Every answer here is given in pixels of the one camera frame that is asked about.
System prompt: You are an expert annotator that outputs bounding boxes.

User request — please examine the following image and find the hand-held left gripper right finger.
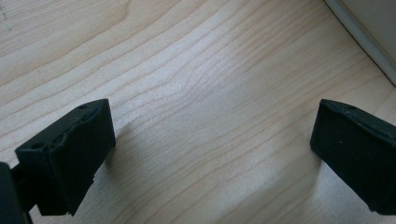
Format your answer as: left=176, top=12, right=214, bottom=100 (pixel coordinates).
left=309, top=98, right=396, bottom=217

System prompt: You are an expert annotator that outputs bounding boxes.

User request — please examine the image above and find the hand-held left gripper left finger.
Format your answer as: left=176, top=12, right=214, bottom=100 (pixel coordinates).
left=14, top=98, right=117, bottom=217

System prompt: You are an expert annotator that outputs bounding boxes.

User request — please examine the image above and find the white wall skirting strip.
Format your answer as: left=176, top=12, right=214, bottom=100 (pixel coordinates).
left=323, top=0, right=396, bottom=87

